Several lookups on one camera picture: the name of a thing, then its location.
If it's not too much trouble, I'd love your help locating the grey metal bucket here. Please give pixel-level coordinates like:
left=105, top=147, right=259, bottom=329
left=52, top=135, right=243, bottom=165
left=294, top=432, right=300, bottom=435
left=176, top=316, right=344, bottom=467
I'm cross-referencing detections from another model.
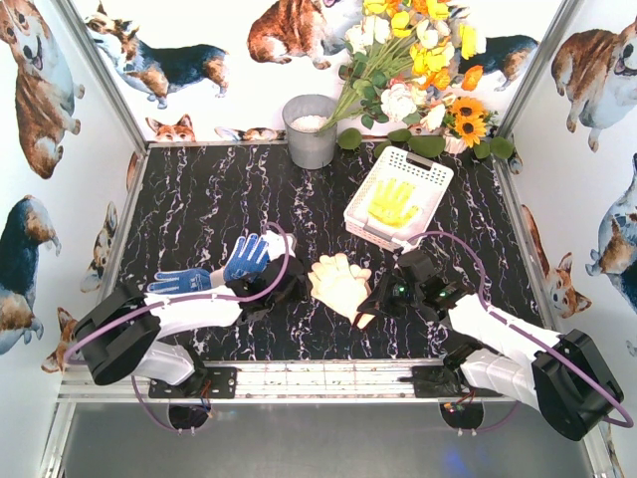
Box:
left=282, top=95, right=336, bottom=170

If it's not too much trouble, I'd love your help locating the yellow coated work glove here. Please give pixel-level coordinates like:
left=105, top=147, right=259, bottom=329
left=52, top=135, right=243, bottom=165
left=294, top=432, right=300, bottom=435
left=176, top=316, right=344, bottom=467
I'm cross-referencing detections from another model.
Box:
left=367, top=178, right=421, bottom=229

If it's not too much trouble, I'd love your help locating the cream knit glove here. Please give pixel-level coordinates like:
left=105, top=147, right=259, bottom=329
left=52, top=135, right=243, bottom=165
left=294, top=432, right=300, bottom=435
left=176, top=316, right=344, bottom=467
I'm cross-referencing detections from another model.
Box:
left=308, top=253, right=374, bottom=330

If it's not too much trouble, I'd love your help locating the artificial flower bouquet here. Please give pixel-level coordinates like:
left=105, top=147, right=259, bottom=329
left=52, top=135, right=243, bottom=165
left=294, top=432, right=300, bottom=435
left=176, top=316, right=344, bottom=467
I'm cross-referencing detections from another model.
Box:
left=323, top=1, right=487, bottom=130

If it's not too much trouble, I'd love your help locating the white plastic storage basket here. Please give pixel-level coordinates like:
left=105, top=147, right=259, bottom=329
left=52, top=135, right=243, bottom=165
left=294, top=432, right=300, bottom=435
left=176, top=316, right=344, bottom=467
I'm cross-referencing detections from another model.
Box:
left=343, top=146, right=454, bottom=252

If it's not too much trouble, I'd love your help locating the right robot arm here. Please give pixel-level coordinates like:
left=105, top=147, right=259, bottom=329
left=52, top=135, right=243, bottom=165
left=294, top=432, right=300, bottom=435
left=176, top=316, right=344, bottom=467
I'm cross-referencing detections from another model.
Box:
left=355, top=250, right=624, bottom=441

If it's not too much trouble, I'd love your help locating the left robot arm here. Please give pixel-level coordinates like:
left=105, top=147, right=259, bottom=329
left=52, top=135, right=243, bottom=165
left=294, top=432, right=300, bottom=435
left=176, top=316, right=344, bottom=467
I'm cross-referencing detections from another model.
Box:
left=68, top=256, right=311, bottom=396

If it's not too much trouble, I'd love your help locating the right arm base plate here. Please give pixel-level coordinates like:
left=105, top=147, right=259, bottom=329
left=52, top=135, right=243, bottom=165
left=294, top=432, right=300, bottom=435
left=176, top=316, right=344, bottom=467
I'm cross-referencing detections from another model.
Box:
left=398, top=365, right=502, bottom=398

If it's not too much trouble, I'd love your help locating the blue dotted glove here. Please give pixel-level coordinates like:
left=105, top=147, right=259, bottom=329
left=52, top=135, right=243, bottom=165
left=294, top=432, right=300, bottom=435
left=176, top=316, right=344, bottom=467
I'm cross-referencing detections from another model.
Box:
left=211, top=233, right=270, bottom=286
left=146, top=268, right=212, bottom=295

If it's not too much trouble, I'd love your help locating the sunflower pot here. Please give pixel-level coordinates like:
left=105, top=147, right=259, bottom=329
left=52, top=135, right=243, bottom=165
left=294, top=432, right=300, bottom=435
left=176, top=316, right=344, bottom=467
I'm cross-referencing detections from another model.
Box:
left=441, top=96, right=499, bottom=154

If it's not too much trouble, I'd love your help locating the purple cable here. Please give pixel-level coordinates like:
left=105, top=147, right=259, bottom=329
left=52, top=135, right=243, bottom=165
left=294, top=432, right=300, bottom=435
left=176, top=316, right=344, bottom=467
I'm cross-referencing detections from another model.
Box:
left=402, top=230, right=636, bottom=432
left=64, top=221, right=295, bottom=433

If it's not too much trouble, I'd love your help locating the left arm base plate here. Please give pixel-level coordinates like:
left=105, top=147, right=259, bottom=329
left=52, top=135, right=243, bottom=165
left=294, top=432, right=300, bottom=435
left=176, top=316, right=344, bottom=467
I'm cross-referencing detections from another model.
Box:
left=148, top=366, right=238, bottom=399

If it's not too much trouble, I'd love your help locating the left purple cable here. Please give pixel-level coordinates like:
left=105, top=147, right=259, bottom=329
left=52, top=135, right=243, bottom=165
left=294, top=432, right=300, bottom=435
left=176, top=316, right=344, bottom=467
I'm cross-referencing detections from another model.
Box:
left=64, top=221, right=295, bottom=433

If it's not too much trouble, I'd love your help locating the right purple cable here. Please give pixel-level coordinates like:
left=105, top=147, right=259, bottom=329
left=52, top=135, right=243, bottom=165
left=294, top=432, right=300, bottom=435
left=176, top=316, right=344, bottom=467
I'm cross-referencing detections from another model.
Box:
left=402, top=230, right=636, bottom=432

